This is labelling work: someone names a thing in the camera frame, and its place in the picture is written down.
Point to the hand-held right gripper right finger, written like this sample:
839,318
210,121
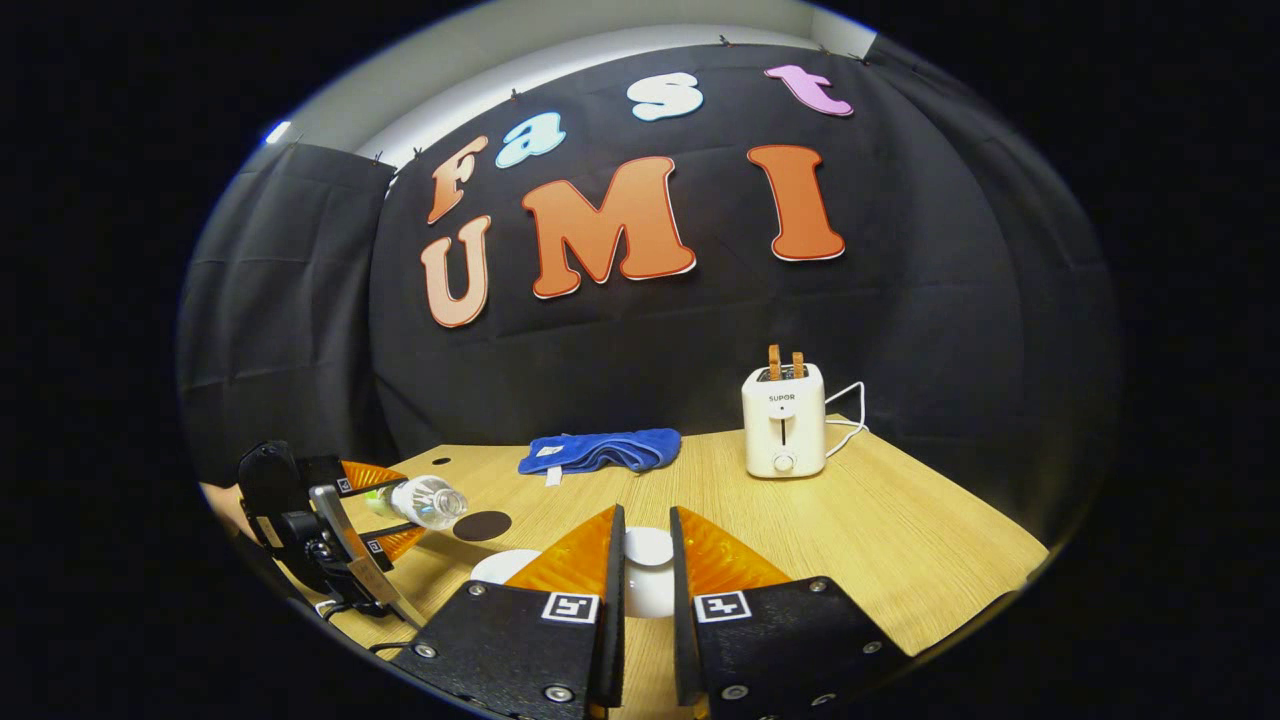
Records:
684,640

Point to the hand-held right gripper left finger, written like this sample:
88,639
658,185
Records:
612,640

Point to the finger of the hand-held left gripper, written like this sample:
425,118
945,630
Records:
395,543
375,475

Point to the clear plastic water bottle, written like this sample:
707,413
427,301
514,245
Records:
425,500

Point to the dark round coaster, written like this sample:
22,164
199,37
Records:
482,526

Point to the white teacup lid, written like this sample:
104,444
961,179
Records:
648,548

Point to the white teacup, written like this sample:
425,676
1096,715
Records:
505,567

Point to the blue towel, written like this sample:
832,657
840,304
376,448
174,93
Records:
610,448

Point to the white toaster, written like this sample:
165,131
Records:
783,425

